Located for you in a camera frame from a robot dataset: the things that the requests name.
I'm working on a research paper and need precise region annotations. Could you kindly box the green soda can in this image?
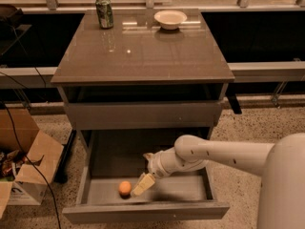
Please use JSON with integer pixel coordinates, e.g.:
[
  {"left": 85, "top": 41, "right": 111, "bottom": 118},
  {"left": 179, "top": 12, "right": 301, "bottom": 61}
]
[{"left": 95, "top": 0, "right": 113, "bottom": 29}]

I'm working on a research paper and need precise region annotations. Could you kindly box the open grey middle drawer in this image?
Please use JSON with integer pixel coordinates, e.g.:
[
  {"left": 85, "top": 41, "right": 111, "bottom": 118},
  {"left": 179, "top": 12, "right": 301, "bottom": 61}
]
[{"left": 63, "top": 128, "right": 230, "bottom": 224}]

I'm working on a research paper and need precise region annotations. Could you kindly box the orange fruit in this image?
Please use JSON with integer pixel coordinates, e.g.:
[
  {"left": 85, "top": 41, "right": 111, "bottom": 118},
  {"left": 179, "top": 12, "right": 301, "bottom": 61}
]
[{"left": 118, "top": 180, "right": 132, "bottom": 197}]

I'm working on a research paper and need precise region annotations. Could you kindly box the grey drawer cabinet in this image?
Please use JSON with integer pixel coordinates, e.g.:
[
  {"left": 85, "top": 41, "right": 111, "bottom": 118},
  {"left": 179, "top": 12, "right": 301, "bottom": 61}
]
[{"left": 51, "top": 10, "right": 234, "bottom": 145}]

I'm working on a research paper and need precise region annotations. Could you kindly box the closed grey top drawer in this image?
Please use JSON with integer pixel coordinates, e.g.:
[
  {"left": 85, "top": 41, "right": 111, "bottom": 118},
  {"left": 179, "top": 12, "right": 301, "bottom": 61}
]
[{"left": 65, "top": 102, "right": 222, "bottom": 130}]

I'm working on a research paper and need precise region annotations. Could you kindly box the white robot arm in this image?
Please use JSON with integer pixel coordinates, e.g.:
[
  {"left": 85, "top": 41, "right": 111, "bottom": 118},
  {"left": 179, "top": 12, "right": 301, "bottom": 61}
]
[{"left": 132, "top": 133, "right": 305, "bottom": 229}]

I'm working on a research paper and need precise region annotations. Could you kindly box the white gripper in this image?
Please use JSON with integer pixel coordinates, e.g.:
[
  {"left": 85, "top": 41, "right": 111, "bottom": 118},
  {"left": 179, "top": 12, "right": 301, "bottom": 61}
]
[{"left": 131, "top": 148, "right": 181, "bottom": 198}]

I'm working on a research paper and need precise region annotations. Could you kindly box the white paper bowl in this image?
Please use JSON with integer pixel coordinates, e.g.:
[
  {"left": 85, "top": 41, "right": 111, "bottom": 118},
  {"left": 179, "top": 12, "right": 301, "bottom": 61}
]
[{"left": 154, "top": 10, "right": 187, "bottom": 31}]

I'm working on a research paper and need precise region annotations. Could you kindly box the black floor cable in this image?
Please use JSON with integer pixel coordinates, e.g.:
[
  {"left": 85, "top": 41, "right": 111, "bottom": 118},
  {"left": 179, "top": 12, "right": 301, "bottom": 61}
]
[{"left": 0, "top": 102, "right": 62, "bottom": 229}]

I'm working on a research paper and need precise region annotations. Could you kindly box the open cardboard box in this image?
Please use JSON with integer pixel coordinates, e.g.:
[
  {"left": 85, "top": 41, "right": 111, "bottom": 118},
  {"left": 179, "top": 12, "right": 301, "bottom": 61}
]
[{"left": 0, "top": 109, "right": 63, "bottom": 218}]

